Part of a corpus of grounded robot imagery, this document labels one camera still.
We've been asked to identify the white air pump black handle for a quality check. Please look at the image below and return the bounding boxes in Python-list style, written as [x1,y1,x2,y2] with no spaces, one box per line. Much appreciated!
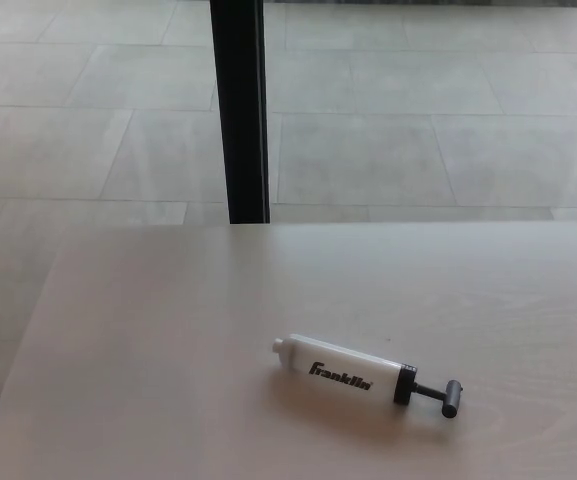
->
[271,333,465,420]

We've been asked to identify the black vertical metal post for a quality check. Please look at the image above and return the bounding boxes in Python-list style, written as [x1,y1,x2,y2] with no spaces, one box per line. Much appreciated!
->
[209,0,272,225]

